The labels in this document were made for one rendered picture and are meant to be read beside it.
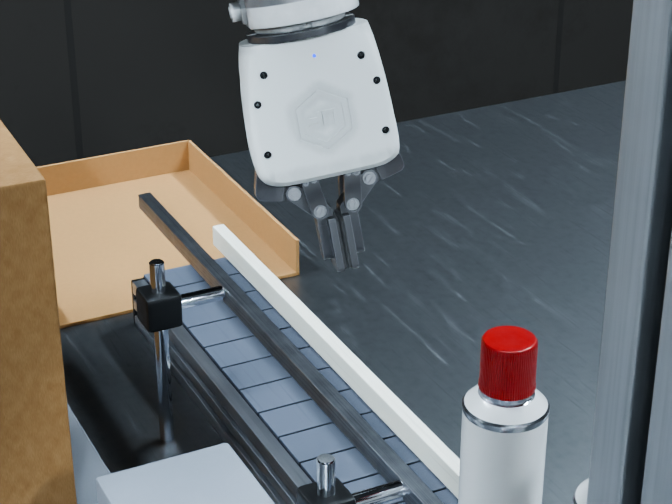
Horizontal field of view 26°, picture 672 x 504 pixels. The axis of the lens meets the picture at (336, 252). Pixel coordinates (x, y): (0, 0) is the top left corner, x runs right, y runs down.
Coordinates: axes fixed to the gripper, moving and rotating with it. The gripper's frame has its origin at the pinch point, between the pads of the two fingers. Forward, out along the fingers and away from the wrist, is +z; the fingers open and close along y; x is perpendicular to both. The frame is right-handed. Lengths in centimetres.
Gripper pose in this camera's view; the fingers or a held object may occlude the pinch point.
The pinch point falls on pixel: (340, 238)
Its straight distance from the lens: 103.5
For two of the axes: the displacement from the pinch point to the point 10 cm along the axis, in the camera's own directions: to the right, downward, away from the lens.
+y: 9.7, -2.2, 1.1
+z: 1.8, 9.4, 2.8
